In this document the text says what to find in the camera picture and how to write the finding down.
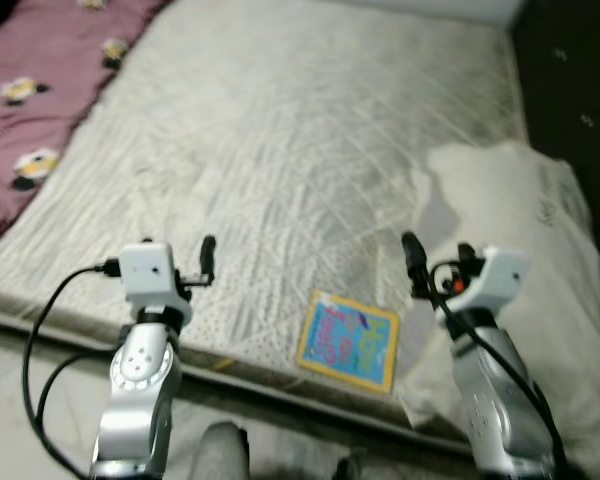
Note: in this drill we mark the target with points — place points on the purple Mickey print blanket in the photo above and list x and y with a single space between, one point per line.
50 60

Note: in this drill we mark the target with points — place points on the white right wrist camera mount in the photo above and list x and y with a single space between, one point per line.
500 275

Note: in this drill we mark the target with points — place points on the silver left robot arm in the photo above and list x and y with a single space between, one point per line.
140 390

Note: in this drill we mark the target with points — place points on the black tufted headboard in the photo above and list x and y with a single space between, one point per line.
580 80

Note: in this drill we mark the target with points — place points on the white printed pillow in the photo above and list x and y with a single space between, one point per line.
540 260

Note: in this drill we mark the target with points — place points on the grey left robot leg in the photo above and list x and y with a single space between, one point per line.
220 455

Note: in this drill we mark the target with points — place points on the white quilted mattress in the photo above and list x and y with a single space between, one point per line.
280 120

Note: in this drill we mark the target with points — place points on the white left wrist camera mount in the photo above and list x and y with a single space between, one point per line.
148 270

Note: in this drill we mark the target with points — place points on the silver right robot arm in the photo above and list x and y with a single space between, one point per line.
490 390

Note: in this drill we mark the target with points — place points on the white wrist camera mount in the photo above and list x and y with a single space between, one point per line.
148 270
500 275

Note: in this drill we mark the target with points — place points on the colourful picture book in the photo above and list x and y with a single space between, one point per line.
345 340

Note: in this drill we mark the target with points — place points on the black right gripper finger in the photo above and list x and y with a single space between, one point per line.
415 262
467 254

